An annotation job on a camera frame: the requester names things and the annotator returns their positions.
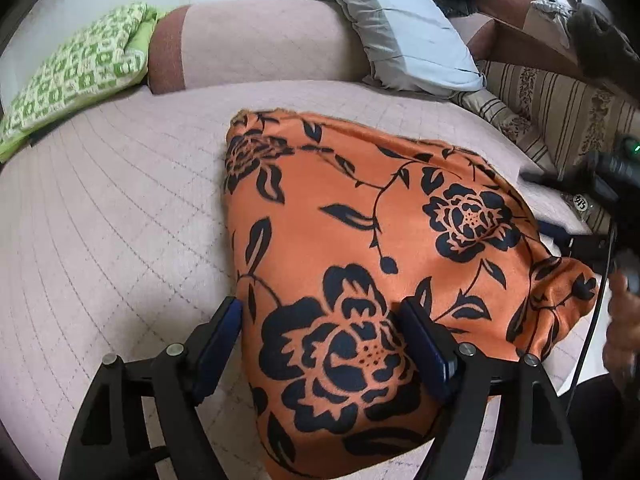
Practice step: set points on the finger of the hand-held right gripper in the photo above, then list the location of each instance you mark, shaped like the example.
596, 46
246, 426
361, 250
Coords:
585, 249
585, 177

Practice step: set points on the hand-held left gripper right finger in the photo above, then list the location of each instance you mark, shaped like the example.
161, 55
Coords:
425, 345

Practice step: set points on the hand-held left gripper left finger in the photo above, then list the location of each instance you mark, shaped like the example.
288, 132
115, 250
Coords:
217, 350

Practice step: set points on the orange floral cushion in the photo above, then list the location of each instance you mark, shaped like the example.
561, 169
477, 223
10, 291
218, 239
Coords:
360, 210

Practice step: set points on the person's right hand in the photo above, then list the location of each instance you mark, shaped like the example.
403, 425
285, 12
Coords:
625, 330

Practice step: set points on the pink sofa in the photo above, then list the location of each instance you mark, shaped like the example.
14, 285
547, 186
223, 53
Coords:
125, 210

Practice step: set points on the person's dark clothing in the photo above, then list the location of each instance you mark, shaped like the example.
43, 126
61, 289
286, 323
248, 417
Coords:
605, 430

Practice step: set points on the grey satin pillow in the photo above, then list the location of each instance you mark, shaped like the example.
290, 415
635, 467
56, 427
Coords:
405, 35

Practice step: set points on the green patterned cushion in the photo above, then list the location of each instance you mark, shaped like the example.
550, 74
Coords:
75, 75

